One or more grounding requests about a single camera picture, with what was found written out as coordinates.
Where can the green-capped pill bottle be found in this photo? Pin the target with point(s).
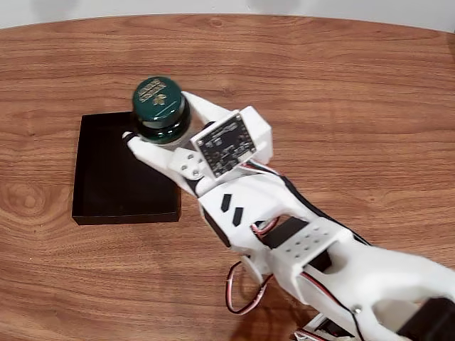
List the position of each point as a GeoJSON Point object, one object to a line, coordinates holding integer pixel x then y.
{"type": "Point", "coordinates": [158, 103]}

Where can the black shallow box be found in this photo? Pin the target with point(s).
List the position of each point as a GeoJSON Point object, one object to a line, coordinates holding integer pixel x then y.
{"type": "Point", "coordinates": [106, 184]}

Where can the camera circuit board on mount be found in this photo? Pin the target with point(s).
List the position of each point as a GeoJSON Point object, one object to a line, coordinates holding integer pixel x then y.
{"type": "Point", "coordinates": [227, 145]}

